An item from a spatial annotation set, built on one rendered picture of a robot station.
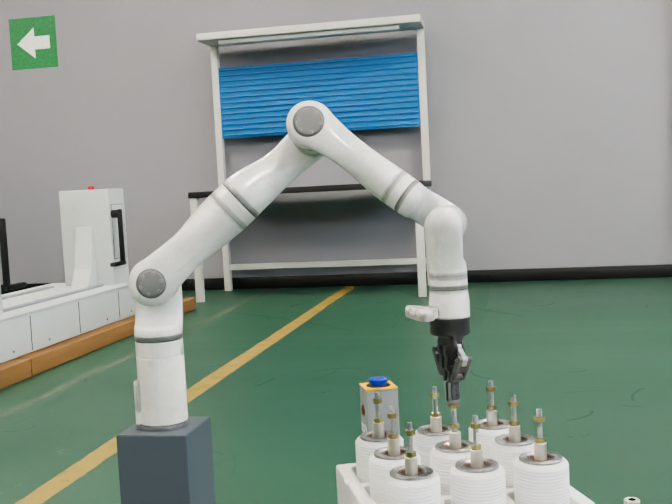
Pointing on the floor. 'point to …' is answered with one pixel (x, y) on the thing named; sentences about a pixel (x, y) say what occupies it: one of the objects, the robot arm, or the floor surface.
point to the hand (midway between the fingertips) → (452, 391)
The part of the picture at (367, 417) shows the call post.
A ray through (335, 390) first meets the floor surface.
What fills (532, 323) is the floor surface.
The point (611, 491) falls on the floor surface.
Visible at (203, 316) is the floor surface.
